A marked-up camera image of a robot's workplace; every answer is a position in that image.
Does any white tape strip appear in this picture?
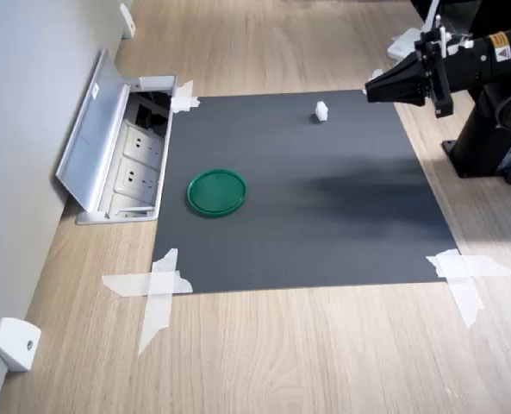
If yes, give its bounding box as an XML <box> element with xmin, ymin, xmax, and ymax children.
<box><xmin>101</xmin><ymin>270</ymin><xmax>195</xmax><ymax>299</ymax></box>
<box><xmin>425</xmin><ymin>250</ymin><xmax>511</xmax><ymax>279</ymax></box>
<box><xmin>443</xmin><ymin>275</ymin><xmax>485</xmax><ymax>329</ymax></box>
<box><xmin>170</xmin><ymin>95</ymin><xmax>202</xmax><ymax>114</ymax></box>
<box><xmin>173</xmin><ymin>79</ymin><xmax>195</xmax><ymax>101</ymax></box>
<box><xmin>137</xmin><ymin>247</ymin><xmax>180</xmax><ymax>357</ymax></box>
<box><xmin>365</xmin><ymin>67</ymin><xmax>386</xmax><ymax>94</ymax></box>

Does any white flat box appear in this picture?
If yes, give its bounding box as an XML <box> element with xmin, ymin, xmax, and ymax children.
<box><xmin>386</xmin><ymin>27</ymin><xmax>425</xmax><ymax>62</ymax></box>

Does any black background object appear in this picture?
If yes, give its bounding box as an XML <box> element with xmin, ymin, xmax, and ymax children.
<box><xmin>408</xmin><ymin>0</ymin><xmax>511</xmax><ymax>36</ymax></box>

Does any dark grey mat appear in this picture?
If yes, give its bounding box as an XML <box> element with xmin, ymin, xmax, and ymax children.
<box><xmin>151</xmin><ymin>89</ymin><xmax>460</xmax><ymax>295</ymax></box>

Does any white power socket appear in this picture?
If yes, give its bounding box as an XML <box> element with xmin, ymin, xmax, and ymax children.
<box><xmin>113</xmin><ymin>158</ymin><xmax>160</xmax><ymax>196</ymax></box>
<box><xmin>122</xmin><ymin>123</ymin><xmax>165</xmax><ymax>163</ymax></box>

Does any grey partition panel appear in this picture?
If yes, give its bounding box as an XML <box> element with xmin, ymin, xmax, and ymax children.
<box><xmin>0</xmin><ymin>0</ymin><xmax>125</xmax><ymax>414</ymax></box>

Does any white camera cable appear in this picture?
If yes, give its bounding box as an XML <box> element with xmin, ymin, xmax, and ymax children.
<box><xmin>423</xmin><ymin>0</ymin><xmax>442</xmax><ymax>32</ymax></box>

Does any silver cable duct housing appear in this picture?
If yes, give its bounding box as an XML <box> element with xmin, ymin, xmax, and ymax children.
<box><xmin>76</xmin><ymin>75</ymin><xmax>178</xmax><ymax>226</ymax></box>

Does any white corner bracket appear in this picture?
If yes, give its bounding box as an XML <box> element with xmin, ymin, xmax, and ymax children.
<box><xmin>0</xmin><ymin>317</ymin><xmax>42</xmax><ymax>373</ymax></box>
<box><xmin>118</xmin><ymin>3</ymin><xmax>136</xmax><ymax>41</ymax></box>

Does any silver cable duct flap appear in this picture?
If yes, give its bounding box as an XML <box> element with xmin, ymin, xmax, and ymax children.
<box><xmin>55</xmin><ymin>47</ymin><xmax>131</xmax><ymax>214</ymax></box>

